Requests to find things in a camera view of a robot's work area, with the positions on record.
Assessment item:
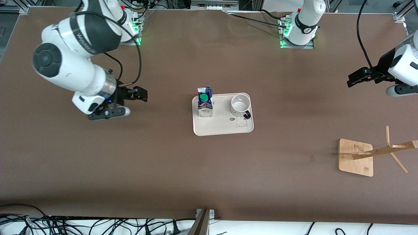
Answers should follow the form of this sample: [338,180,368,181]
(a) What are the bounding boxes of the wooden cup rack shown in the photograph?
[338,126,418,178]

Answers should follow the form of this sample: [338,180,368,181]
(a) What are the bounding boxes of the tangled black floor cables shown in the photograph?
[0,204,196,235]

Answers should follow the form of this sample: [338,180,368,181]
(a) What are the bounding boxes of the white cup black handle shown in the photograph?
[230,94,252,120]

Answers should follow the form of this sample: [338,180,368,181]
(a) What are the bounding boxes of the grey control box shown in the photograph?
[191,0,239,11]

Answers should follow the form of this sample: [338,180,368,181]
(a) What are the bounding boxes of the beige rabbit print tray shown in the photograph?
[192,93,254,136]

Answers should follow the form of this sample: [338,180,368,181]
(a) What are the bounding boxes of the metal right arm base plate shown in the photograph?
[119,10,145,46]

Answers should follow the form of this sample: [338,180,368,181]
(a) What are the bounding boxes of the blue white milk carton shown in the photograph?
[197,86,214,118]

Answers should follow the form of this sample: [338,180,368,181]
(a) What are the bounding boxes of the metal camera post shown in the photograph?
[187,209,210,235]

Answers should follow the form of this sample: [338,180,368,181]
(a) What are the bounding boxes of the black cable across table edge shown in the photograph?
[228,9,291,29]

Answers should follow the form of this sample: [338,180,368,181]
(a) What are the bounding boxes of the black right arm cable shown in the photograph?
[70,11,143,87]

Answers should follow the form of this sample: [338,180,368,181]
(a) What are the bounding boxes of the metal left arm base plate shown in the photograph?
[278,16,315,50]

